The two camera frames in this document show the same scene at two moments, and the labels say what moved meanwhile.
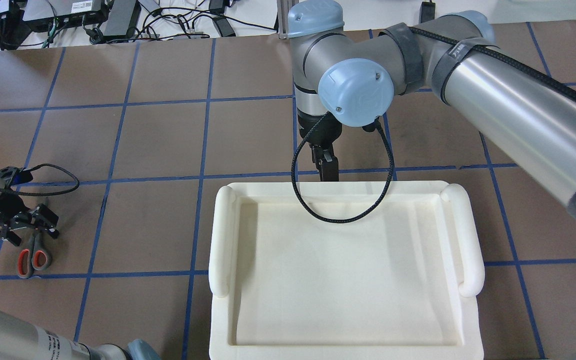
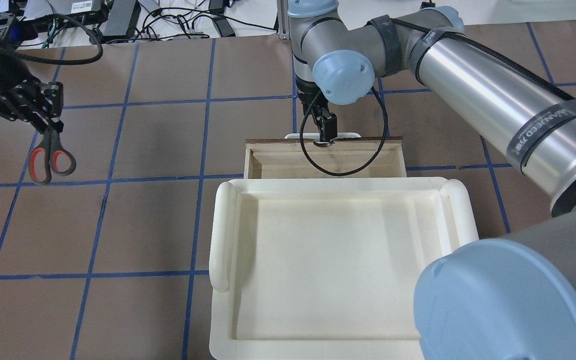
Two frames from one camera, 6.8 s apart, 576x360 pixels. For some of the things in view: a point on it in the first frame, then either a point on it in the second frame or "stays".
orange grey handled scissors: x=38 y=256 → x=51 y=146
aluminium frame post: x=283 y=7 stays
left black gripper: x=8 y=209 → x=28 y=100
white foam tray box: x=401 y=283 stays
